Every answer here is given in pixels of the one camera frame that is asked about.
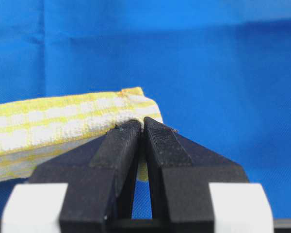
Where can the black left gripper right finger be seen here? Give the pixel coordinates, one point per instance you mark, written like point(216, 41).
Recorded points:
point(196, 190)

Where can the yellow striped towel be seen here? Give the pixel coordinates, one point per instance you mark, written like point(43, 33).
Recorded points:
point(34, 131)

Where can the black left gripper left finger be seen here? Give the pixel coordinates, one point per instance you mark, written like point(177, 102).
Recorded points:
point(75, 192)

